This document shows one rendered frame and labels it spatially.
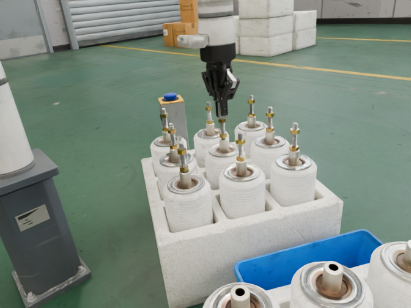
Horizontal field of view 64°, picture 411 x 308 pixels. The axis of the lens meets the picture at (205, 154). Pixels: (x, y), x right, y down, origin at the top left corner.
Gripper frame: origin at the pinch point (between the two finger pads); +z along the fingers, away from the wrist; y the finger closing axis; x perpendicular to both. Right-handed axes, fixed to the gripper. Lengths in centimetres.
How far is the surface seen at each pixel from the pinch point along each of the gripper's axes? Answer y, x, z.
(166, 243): -14.8, 21.7, 17.7
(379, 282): -43.5, 2.4, 12.3
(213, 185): -1.8, 4.3, 17.7
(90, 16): 532, -68, -11
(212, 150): 1.5, 2.2, 10.2
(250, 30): 231, -169, 10
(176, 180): -6.7, 15.2, 10.3
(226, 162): -4.3, 1.9, 11.3
